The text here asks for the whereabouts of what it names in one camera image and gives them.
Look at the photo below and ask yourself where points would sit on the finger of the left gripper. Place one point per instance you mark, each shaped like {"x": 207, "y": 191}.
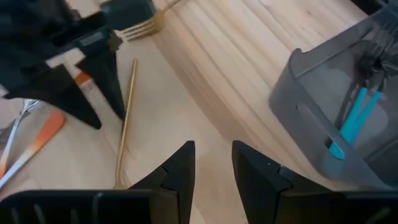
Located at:
{"x": 105, "y": 77}
{"x": 62, "y": 93}

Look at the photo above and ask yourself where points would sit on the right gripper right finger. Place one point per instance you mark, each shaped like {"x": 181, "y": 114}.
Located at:
{"x": 311, "y": 205}

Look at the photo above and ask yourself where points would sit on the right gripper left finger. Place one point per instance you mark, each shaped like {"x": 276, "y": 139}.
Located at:
{"x": 93, "y": 207}

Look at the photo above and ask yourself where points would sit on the gold spoon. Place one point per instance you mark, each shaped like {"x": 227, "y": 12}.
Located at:
{"x": 127, "y": 118}

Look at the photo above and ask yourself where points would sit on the grey translucent plastic bin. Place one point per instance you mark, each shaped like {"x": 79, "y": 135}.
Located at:
{"x": 311, "y": 102}

